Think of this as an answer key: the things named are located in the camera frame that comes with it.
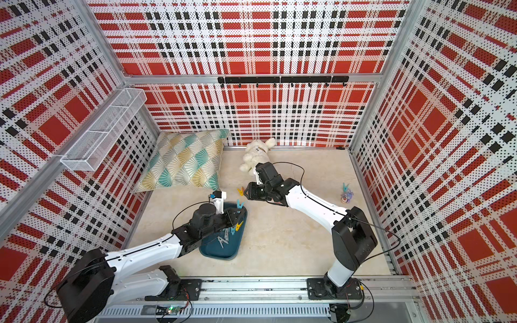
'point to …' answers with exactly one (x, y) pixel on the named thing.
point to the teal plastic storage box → (225, 243)
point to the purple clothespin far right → (350, 195)
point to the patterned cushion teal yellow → (187, 159)
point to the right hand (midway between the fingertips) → (250, 192)
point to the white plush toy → (256, 154)
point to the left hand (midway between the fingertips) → (246, 210)
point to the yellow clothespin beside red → (240, 191)
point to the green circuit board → (168, 309)
